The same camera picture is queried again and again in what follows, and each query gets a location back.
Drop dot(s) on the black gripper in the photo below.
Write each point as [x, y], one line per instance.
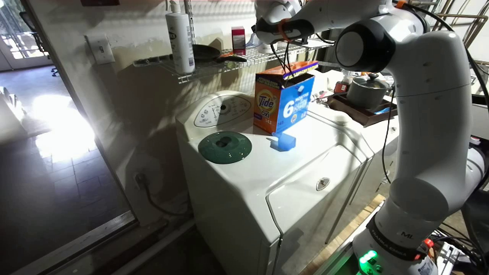
[295, 30]

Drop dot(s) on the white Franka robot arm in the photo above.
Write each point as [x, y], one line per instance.
[428, 128]

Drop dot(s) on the black pan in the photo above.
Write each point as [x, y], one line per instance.
[207, 54]

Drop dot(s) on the blue detergent cardboard box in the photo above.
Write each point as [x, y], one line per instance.
[283, 105]

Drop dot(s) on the tall white bottle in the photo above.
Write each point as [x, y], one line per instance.
[181, 41]

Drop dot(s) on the blue plastic scoop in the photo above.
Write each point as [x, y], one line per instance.
[283, 143]

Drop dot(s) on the wooden board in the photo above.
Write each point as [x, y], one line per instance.
[346, 230]

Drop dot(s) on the grey pot with lid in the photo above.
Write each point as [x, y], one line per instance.
[366, 93]

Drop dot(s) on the brown tray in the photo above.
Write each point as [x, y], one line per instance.
[360, 116]

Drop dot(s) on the pink white carton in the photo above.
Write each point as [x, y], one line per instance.
[239, 41]

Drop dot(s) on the dark green round lid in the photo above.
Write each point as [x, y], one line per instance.
[224, 148]

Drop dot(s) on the white wall outlet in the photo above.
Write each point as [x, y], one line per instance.
[101, 50]

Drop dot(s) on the white washing machine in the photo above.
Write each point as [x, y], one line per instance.
[265, 200]

